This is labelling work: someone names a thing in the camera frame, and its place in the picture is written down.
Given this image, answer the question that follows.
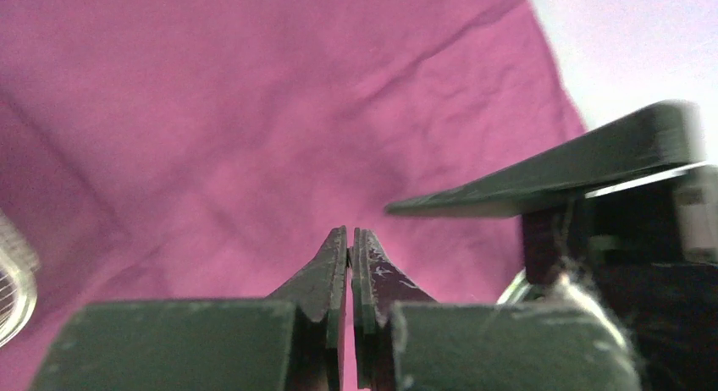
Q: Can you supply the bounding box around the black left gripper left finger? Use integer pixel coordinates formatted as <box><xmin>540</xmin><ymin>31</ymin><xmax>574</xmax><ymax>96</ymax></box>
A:
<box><xmin>30</xmin><ymin>227</ymin><xmax>348</xmax><ymax>390</ymax></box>

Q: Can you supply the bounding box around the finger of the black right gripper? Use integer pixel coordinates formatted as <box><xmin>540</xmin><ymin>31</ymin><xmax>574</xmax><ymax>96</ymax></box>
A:
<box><xmin>384</xmin><ymin>101</ymin><xmax>701</xmax><ymax>218</ymax></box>

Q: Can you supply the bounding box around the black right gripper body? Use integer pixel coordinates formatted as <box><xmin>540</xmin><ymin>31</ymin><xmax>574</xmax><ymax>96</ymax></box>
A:
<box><xmin>522</xmin><ymin>164</ymin><xmax>717</xmax><ymax>390</ymax></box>

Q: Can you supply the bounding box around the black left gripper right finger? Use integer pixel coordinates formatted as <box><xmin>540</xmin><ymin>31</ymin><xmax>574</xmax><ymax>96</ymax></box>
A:
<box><xmin>350</xmin><ymin>229</ymin><xmax>643</xmax><ymax>390</ymax></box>

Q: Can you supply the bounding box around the purple cloth wrap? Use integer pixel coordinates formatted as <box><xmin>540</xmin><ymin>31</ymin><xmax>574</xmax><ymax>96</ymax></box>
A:
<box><xmin>1</xmin><ymin>0</ymin><xmax>583</xmax><ymax>390</ymax></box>

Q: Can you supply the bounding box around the perforated steel instrument tray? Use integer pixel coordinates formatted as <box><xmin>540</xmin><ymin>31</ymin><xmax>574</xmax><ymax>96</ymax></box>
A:
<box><xmin>1</xmin><ymin>212</ymin><xmax>39</xmax><ymax>347</ymax></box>

